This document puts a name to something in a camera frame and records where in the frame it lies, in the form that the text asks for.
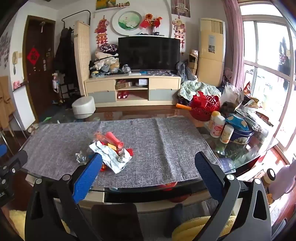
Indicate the clear orange wrapper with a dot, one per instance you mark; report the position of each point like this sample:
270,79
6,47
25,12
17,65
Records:
99,136

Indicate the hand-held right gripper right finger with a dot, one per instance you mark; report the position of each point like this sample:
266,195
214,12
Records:
208,177

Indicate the red flower vase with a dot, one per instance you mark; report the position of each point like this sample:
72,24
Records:
151,22

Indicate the red openwork basket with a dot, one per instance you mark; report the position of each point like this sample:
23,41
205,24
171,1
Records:
204,106

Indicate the orange tube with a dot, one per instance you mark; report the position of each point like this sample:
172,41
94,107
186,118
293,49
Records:
183,106

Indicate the white bottle yellow cap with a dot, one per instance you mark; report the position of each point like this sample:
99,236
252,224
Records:
214,115

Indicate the wall photos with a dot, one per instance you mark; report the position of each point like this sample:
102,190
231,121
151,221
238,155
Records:
4,48

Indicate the red doll hanging decoration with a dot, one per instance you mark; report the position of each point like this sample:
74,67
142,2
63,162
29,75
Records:
178,27

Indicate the cardboard box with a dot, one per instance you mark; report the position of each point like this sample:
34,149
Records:
193,61

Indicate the white leaning panel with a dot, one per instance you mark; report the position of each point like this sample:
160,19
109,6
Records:
23,109

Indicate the white round stool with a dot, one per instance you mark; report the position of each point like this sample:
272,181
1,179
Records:
83,107

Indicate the blue round tin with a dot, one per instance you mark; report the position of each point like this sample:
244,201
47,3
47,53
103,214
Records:
241,139

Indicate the pink curtain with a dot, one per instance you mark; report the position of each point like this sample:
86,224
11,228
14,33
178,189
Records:
234,41

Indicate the black coat rack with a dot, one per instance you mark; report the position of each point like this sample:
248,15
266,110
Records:
76,13

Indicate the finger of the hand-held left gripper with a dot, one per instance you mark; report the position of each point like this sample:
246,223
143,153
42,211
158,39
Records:
2,151
15,161

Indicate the pile of plastic bags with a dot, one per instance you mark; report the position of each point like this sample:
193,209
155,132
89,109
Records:
245,104

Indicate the black television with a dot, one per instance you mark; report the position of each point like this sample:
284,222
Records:
148,53

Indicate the pink thermos jug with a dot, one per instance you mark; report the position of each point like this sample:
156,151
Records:
283,183

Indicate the blue snack packet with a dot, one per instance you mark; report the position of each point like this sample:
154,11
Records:
238,122

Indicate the brown wooden door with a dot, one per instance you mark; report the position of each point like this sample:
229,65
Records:
39,88

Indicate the beige standing air conditioner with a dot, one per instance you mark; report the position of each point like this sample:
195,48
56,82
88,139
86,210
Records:
211,67

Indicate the hanging dark clothes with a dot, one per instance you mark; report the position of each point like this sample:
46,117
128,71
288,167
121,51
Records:
284,62

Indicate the round wall picture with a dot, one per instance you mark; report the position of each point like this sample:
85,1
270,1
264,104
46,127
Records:
127,22

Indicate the red decoration under glass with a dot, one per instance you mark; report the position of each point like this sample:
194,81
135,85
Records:
170,186

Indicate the red paper scrap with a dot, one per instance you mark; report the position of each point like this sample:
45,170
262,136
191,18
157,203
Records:
129,152

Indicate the white bottle yellow label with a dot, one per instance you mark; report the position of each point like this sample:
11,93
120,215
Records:
226,134

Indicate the red fish hanging decoration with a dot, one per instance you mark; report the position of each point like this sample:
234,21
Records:
101,29

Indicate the dark hanging coats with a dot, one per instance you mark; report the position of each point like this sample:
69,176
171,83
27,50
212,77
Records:
64,58

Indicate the red plastic tube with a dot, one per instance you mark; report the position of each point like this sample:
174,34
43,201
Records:
113,138

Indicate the grey table mat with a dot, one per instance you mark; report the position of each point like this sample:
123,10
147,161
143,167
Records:
150,150

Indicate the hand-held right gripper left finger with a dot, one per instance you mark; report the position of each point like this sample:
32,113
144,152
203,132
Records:
87,177

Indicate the beige television cabinet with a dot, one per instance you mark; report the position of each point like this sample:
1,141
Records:
131,80

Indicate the red diamond door decoration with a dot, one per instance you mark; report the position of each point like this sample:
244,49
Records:
33,57

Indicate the pile of clothes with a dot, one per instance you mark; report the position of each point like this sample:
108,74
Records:
106,61

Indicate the beige folding screen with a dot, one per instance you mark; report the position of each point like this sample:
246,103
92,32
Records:
82,58

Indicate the green floral cloth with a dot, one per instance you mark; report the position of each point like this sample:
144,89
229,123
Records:
196,89

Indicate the yellow wall poster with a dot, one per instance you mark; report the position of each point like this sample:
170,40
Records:
111,4

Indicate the white framed window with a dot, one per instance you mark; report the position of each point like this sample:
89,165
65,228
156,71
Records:
266,46

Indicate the silver foil wrapper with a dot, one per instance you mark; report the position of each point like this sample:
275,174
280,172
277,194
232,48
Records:
111,160

